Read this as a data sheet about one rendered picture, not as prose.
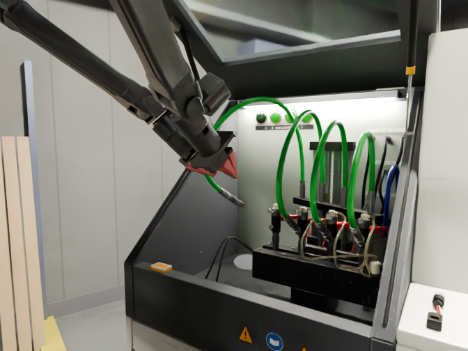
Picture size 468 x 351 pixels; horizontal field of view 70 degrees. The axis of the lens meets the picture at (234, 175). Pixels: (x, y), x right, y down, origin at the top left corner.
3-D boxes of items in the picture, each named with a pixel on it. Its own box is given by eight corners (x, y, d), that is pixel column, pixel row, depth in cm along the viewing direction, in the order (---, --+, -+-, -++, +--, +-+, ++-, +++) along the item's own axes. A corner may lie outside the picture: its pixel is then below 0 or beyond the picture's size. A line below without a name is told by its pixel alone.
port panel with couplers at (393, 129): (359, 216, 107) (363, 118, 104) (361, 214, 110) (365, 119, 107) (404, 221, 100) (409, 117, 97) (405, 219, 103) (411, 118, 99)
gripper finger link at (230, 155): (251, 170, 75) (229, 142, 69) (235, 196, 72) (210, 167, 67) (231, 168, 80) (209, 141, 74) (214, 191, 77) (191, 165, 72)
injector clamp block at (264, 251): (251, 300, 97) (252, 249, 95) (267, 287, 105) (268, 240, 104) (377, 338, 78) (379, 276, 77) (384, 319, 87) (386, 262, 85)
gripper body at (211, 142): (238, 136, 71) (219, 111, 67) (212, 173, 67) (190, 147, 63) (219, 136, 76) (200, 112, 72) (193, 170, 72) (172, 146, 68)
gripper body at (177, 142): (198, 150, 95) (180, 131, 94) (205, 142, 85) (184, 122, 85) (182, 166, 94) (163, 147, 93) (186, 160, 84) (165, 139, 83)
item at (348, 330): (134, 320, 94) (132, 264, 92) (146, 313, 97) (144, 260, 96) (365, 420, 60) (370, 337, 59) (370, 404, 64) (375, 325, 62)
